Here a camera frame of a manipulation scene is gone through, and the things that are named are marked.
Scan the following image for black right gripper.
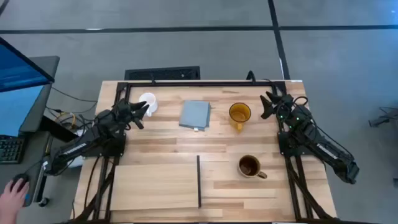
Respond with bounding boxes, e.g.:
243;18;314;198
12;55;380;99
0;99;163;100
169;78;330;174
259;90;296;120

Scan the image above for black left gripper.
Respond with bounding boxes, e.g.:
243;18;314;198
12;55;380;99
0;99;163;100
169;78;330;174
113;98;151;130

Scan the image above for small white mug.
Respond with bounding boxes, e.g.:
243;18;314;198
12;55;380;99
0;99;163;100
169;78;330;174
139;92;159;118

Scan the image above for amber glass mug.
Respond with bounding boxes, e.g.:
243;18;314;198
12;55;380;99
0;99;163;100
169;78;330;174
228;102;252;133

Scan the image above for teal glazed ceramic pot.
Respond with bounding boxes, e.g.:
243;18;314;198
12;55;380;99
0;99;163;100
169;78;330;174
238;154;268;180

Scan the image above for light wooden shelf board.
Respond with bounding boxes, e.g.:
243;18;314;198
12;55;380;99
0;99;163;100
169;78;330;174
110;163;200;211

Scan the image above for black floor vent grille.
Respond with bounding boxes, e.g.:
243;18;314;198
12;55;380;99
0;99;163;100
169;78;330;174
124;65;201;81

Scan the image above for folded grey cloth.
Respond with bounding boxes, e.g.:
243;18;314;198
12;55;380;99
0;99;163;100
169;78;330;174
178;100;212;132

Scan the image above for grey desk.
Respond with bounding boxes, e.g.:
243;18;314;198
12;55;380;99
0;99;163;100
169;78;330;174
0;55;78;208

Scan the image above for black stand legs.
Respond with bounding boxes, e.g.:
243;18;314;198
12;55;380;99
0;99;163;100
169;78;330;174
368;106;398;128

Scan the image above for blue computer monitor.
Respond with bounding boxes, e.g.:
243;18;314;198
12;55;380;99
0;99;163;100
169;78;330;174
0;36;56;138

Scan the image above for black keyboard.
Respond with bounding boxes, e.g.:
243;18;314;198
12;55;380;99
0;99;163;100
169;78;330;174
0;135;25;165

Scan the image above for black computer mouse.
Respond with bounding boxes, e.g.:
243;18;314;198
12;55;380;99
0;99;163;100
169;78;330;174
11;173;30;192

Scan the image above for person's hand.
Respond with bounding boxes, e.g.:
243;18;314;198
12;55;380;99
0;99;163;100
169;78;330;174
0;179;30;224

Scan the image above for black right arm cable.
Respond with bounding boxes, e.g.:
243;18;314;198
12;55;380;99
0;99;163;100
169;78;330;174
292;95;354;156

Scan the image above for thin black floor cable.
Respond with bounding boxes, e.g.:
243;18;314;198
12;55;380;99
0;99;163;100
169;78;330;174
46;86;98;114

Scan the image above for yellow cable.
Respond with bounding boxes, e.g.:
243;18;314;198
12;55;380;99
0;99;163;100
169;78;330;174
55;111;77;129

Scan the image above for black aluminium table frame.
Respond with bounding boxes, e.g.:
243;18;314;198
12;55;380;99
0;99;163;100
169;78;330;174
73;79;341;224

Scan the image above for black metal frame post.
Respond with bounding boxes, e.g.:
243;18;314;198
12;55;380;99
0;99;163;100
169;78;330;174
196;155;202;208

